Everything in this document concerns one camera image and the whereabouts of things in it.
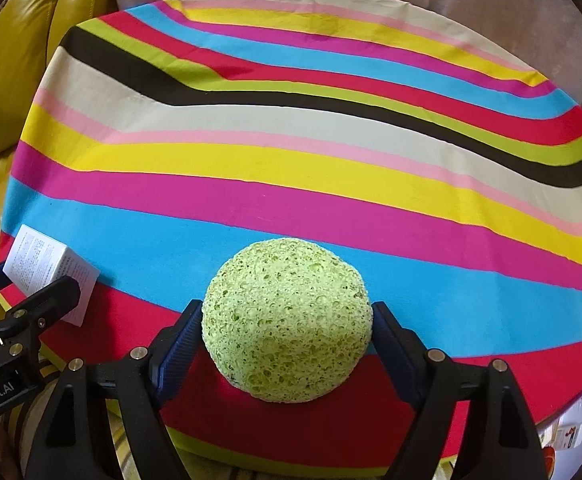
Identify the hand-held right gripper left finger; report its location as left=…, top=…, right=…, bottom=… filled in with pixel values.
left=24, top=299, right=207, bottom=480

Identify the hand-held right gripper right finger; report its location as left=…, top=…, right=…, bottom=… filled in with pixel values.
left=371, top=301, right=549, bottom=480

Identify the white box with grey text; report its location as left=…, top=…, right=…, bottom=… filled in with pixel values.
left=2, top=225, right=101, bottom=328

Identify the green round sponge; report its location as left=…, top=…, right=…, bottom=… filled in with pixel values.
left=201, top=234, right=374, bottom=403

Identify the purple and white box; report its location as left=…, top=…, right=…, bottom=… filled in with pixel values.
left=536, top=355, right=582, bottom=480

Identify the striped colourful tablecloth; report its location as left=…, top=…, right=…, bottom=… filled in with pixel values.
left=0, top=0, right=582, bottom=473

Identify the yellow leather sofa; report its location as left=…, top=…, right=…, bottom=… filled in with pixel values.
left=0, top=0, right=117, bottom=326

